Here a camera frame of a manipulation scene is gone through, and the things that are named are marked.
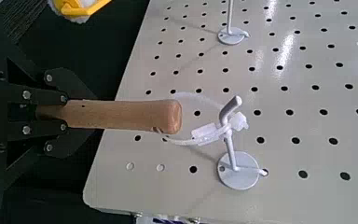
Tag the white pegboard hook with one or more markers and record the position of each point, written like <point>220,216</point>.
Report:
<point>231,34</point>
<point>237,168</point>

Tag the white plastic loop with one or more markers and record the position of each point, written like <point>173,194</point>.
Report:
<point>211,132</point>

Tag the yellow framed white paint roller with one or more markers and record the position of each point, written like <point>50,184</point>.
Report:
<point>77,9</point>

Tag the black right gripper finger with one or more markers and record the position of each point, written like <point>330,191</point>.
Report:
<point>56,138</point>
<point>52,90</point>

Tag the white metal pegboard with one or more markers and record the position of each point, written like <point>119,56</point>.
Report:
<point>276,109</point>

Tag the black pegboard base frame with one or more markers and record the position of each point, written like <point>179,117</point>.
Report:
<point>74,46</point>

